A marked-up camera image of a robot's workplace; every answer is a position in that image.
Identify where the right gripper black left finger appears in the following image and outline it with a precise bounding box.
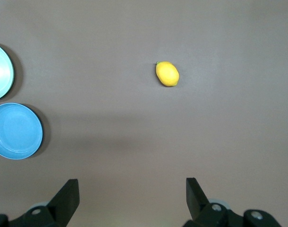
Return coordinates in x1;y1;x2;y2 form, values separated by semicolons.
0;179;80;227

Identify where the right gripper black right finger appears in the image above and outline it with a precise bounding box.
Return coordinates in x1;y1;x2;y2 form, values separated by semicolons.
183;177;283;227

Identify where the yellow lemon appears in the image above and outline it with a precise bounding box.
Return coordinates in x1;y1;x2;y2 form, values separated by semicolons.
155;61;180;87

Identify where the blue plate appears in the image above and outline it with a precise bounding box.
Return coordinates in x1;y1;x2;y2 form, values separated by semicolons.
0;102;44;160

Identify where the light green plate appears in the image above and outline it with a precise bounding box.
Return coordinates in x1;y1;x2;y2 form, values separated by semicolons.
0;42;15;102

